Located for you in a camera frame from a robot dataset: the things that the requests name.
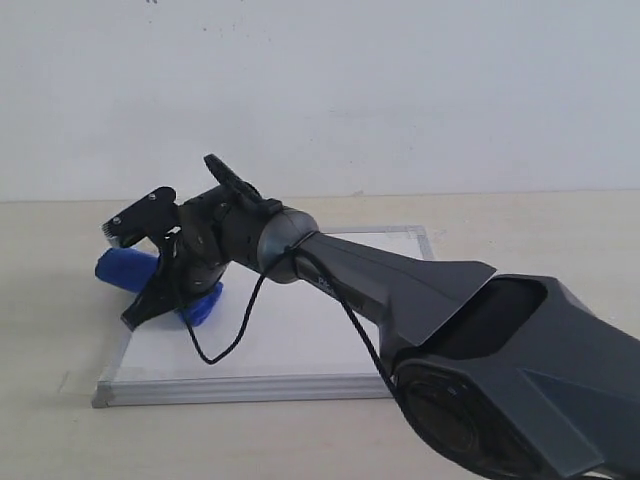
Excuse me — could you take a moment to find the white board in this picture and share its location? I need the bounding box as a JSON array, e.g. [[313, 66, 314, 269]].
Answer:
[[91, 225, 435, 409]]

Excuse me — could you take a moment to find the blue microfibre cloth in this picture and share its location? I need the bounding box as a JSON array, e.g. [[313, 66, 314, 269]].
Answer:
[[94, 248, 223, 327]]

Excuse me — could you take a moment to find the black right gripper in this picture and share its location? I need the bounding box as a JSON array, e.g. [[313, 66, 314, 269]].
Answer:
[[121, 189, 280, 331]]

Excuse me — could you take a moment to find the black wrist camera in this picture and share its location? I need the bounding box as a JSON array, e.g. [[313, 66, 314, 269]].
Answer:
[[101, 186, 178, 248]]

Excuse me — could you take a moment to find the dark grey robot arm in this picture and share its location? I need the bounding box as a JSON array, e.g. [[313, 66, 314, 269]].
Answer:
[[113, 187, 639, 479]]

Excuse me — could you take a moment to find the clear tape front left corner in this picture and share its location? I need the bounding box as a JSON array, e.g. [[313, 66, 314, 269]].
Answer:
[[55, 367, 146, 401]]

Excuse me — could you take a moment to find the clear tape back right corner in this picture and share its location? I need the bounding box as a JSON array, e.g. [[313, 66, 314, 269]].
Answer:
[[385, 225, 448, 244]]

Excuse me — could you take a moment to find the clear tape corner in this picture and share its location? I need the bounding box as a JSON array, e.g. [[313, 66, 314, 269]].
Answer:
[[55, 367, 146, 401], [385, 225, 448, 244]]

